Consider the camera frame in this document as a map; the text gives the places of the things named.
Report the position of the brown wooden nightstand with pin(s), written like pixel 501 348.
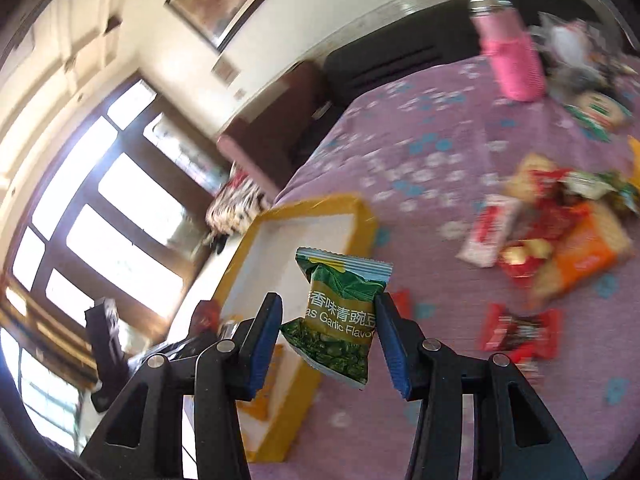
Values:
pixel 270 125

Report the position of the large window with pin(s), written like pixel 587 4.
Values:
pixel 100 210

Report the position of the pink bottle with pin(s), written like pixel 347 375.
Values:
pixel 510 55

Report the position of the orange cracker snack packet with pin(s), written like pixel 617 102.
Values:
pixel 582 255

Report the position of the purple floral bedsheet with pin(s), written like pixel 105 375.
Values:
pixel 425 135

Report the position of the green pea snack packet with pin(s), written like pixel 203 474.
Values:
pixel 335 320

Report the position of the yellow orange snack packet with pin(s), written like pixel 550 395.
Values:
pixel 635 160

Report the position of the wall switch panel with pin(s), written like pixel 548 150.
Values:
pixel 225 71

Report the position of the green yellow snack packet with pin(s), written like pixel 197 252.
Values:
pixel 597 185

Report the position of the small red snack packet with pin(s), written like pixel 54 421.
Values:
pixel 400 305

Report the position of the pale yellow cracker packet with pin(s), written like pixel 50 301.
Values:
pixel 535 170

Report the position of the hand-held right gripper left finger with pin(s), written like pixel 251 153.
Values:
pixel 265 347

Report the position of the red white snack packet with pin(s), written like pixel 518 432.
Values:
pixel 487 232

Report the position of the red dark snack packet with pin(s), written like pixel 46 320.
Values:
pixel 520 335

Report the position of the white round object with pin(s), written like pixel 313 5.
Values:
pixel 567 40

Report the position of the patterned cloth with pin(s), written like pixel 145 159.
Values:
pixel 235 205

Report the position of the green white snack packet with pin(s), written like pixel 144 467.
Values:
pixel 597 110

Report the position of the yellow rimmed white tray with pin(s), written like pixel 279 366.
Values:
pixel 295 230

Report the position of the black headboard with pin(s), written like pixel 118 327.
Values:
pixel 390 55

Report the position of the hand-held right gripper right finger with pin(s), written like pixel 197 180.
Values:
pixel 395 355

